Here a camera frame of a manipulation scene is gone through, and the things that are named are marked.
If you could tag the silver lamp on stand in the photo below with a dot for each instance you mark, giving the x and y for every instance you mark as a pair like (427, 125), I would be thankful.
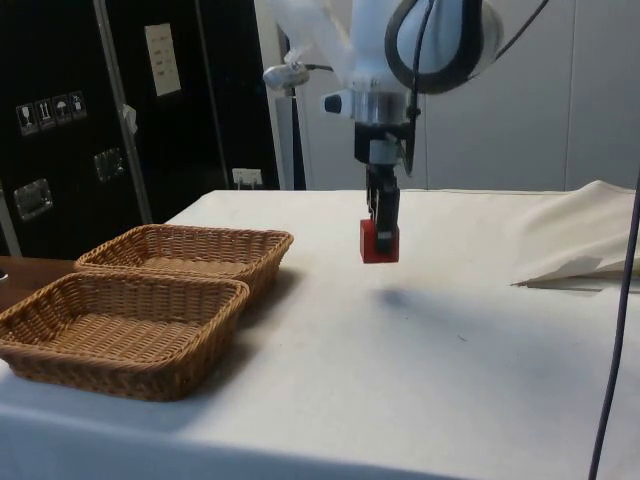
(280, 75)

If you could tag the wicker basket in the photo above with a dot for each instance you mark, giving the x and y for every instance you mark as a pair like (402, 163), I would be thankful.
(115, 330)
(190, 250)

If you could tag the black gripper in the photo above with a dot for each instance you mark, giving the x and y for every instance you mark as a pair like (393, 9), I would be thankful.
(367, 142)

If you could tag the red cube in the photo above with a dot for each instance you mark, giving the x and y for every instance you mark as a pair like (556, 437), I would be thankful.
(369, 247)

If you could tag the white wall socket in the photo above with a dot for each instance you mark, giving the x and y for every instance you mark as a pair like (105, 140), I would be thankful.
(247, 178)

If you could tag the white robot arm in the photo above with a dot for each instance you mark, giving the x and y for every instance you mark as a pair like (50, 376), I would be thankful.
(370, 50)

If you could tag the black cabinet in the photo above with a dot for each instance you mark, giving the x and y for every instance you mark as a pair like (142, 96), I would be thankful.
(65, 165)

